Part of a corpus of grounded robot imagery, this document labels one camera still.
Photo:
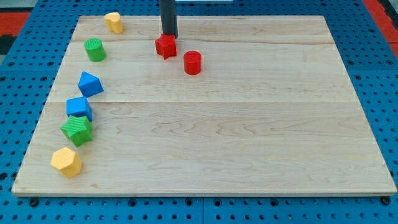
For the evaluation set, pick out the red cylinder block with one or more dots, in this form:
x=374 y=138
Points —
x=192 y=62

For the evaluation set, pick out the green star block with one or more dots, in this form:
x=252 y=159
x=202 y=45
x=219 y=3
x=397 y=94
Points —
x=78 y=130

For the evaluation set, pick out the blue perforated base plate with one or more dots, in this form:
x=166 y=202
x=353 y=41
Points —
x=30 y=67

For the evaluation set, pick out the wooden board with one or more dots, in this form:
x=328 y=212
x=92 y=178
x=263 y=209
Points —
x=273 y=113

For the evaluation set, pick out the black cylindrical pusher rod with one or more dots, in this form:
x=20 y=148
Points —
x=168 y=16

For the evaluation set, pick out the blue cube block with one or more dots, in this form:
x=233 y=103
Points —
x=79 y=107

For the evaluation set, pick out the blue triangle block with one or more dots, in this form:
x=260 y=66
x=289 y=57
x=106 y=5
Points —
x=89 y=84

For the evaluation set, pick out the yellow hexagon block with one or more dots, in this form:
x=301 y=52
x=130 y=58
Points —
x=67 y=162

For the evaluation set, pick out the yellow heart block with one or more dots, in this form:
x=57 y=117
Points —
x=114 y=23

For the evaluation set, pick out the red star block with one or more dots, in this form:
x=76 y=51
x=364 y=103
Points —
x=166 y=46

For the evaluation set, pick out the green cylinder block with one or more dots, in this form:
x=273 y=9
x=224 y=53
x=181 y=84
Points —
x=94 y=49

